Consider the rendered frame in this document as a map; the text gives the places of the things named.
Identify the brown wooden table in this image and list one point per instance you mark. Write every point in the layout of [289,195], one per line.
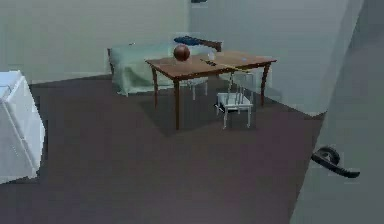
[196,66]

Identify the small clear glass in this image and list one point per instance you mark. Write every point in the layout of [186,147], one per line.
[211,55]

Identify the brown basketball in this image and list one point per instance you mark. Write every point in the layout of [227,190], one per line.
[181,52]

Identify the dark blue pillow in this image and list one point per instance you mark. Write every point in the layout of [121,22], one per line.
[188,40]

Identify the yellow baseball bat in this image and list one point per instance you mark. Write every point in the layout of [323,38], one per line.
[223,65]

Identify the dark wall fixture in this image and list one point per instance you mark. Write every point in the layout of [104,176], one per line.
[198,1]

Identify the white cabinet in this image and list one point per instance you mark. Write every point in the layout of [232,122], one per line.
[16,130]

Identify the white wooden chair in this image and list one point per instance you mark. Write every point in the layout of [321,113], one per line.
[235,100]
[198,83]

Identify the grey room door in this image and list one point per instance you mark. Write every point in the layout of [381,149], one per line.
[346,133]

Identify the bed with pale green cover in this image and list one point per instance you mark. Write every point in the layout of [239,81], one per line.
[133,66]

